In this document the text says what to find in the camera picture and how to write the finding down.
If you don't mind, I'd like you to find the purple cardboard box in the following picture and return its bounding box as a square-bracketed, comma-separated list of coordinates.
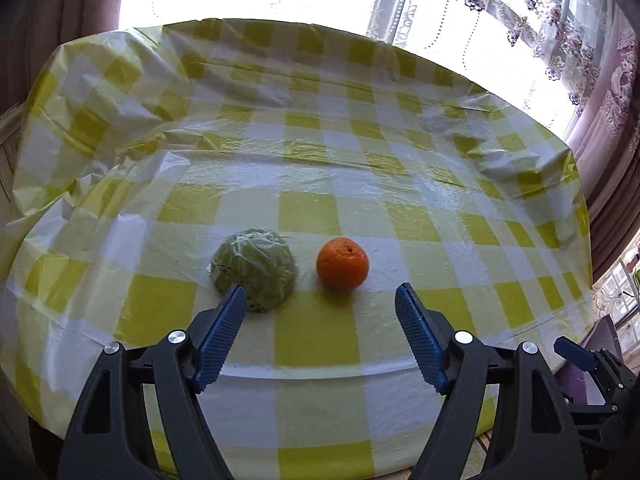
[554, 316, 626, 406]

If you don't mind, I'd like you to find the sheer floral lace curtain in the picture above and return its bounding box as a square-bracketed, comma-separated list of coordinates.
[119, 0, 622, 137]

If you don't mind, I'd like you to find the pink patterned curtain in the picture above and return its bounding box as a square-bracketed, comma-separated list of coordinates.
[568, 9, 639, 281]

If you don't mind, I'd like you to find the green fruit small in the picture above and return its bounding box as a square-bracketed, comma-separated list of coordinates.
[209, 228, 297, 313]

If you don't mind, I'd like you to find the hidden orange tangerine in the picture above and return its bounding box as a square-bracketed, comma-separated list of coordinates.
[316, 237, 369, 290]

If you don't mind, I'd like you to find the yellow checkered plastic tablecloth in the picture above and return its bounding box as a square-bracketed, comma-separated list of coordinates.
[1, 20, 593, 479]

